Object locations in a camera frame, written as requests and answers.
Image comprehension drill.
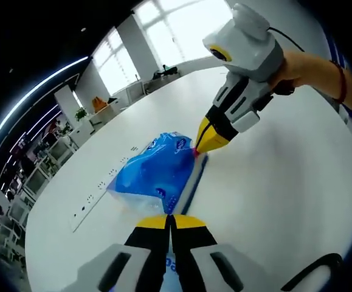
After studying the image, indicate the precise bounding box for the large bright window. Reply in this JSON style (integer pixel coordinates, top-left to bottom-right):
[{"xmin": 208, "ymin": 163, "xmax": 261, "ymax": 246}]
[{"xmin": 133, "ymin": 0, "xmax": 234, "ymax": 66}]

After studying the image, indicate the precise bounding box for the red string bracelet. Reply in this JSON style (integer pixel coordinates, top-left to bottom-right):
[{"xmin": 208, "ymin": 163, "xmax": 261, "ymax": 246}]
[{"xmin": 329, "ymin": 59, "xmax": 347, "ymax": 105}]

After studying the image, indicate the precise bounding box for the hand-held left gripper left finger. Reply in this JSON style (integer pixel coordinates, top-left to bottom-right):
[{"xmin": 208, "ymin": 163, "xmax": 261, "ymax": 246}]
[{"xmin": 74, "ymin": 214, "xmax": 172, "ymax": 292}]

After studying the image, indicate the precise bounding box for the dark bag on bench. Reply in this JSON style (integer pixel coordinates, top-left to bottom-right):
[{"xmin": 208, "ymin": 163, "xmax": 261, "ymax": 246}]
[{"xmin": 153, "ymin": 64, "xmax": 179, "ymax": 80}]

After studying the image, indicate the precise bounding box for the thin curved ceiling light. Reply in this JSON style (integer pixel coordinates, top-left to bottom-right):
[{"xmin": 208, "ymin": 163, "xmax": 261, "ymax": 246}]
[{"xmin": 0, "ymin": 54, "xmax": 90, "ymax": 171}]

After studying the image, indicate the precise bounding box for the person's right hand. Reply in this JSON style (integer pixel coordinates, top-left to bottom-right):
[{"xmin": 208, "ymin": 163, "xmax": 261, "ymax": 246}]
[{"xmin": 274, "ymin": 53, "xmax": 306, "ymax": 88}]

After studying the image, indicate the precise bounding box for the blue tissue pack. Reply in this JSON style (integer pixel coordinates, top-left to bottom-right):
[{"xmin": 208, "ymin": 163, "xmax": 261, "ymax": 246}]
[{"xmin": 105, "ymin": 130, "xmax": 210, "ymax": 292}]

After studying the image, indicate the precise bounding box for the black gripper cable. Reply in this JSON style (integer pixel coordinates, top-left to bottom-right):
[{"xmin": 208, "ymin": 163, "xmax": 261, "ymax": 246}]
[{"xmin": 268, "ymin": 26, "xmax": 306, "ymax": 52}]

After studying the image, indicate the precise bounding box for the orange bag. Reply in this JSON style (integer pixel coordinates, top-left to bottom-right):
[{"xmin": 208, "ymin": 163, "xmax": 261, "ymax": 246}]
[{"xmin": 91, "ymin": 96, "xmax": 108, "ymax": 112}]

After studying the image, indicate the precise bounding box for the narrow bright window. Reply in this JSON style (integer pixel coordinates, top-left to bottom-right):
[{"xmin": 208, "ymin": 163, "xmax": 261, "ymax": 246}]
[{"xmin": 92, "ymin": 26, "xmax": 140, "ymax": 95}]

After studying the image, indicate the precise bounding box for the green potted plant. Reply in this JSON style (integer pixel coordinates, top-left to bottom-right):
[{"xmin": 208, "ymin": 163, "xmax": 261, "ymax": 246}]
[{"xmin": 74, "ymin": 106, "xmax": 88, "ymax": 122}]

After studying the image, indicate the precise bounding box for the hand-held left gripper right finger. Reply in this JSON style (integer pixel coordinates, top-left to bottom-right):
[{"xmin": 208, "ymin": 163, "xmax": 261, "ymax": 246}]
[{"xmin": 169, "ymin": 214, "xmax": 261, "ymax": 292}]

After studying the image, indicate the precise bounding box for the white table socket strip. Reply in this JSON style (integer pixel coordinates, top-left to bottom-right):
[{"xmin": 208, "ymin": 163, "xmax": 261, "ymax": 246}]
[{"xmin": 69, "ymin": 145, "xmax": 140, "ymax": 234}]

